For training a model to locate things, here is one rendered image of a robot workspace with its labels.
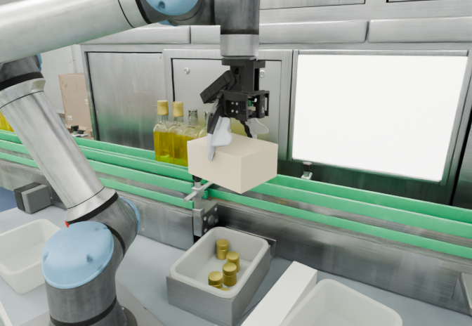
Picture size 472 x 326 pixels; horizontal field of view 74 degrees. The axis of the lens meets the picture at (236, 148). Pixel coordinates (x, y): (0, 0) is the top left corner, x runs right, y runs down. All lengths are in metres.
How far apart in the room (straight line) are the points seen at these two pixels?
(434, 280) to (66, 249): 0.78
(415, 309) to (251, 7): 0.75
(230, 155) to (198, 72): 0.54
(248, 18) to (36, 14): 0.33
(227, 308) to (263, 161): 0.31
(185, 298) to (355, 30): 0.78
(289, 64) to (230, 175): 0.45
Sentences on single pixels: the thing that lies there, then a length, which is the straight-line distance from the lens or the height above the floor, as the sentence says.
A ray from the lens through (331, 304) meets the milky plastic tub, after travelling 0.82.
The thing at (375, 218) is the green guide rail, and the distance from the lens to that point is 0.85.
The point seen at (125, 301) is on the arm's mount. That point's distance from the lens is 0.85.
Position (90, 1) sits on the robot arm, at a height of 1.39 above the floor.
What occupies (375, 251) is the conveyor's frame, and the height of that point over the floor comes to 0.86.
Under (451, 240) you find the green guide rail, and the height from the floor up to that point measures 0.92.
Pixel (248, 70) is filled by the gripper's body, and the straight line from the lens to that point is 0.60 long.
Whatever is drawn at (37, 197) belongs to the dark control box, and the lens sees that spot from 1.36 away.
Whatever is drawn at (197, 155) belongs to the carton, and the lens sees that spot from 0.69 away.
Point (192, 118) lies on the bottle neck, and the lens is 0.97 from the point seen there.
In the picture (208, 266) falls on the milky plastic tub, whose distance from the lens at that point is 0.89.
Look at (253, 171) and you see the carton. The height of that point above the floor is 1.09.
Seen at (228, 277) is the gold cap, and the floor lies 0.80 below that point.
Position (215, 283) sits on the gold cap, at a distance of 0.79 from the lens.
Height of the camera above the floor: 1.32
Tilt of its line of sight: 18 degrees down
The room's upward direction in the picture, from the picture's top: straight up
